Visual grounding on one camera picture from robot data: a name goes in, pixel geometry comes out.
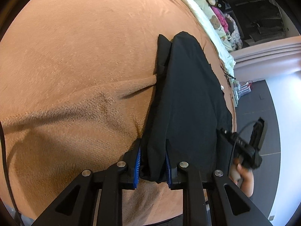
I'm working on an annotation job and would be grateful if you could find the black collared shirt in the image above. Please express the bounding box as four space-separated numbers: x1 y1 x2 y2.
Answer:
139 32 232 183

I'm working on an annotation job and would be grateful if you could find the pink clothing pile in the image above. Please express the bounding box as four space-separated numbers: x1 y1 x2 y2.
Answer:
211 6 229 34

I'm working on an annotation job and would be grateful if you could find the person's right hand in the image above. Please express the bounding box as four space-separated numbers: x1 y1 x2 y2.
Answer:
229 158 254 197

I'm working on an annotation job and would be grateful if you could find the white bedside cabinet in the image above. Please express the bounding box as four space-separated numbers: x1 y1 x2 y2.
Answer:
232 80 252 107

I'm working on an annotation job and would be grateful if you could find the white light-blue blanket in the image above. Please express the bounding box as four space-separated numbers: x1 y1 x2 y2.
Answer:
181 0 235 79

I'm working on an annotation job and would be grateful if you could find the pink right curtain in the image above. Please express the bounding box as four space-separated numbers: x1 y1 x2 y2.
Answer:
231 36 300 82

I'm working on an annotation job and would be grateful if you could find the orange-brown duvet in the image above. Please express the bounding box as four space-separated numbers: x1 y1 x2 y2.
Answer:
1 0 235 219

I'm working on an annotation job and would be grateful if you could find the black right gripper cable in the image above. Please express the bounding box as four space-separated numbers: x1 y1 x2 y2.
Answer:
227 119 259 177

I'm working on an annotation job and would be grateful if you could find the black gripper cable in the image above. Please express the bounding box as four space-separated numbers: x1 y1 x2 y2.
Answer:
227 119 259 177
0 119 24 226

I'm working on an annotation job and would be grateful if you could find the black cable on bed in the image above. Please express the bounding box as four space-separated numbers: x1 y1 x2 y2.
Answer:
219 63 237 88

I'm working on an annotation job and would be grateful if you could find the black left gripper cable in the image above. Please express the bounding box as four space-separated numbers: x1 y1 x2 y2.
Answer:
0 119 24 226

